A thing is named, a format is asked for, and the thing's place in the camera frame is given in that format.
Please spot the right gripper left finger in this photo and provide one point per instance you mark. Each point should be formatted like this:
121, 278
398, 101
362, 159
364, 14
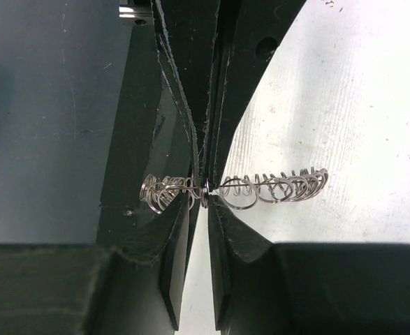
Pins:
97, 289

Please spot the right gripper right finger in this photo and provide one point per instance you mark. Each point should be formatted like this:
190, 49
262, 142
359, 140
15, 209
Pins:
261, 287

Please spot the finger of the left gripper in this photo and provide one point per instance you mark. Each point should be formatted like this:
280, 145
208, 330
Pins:
185, 33
248, 34

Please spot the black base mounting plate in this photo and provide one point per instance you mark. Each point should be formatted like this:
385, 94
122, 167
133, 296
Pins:
148, 138

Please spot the metal disc with keyrings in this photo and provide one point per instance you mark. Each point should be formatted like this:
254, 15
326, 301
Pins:
239, 193

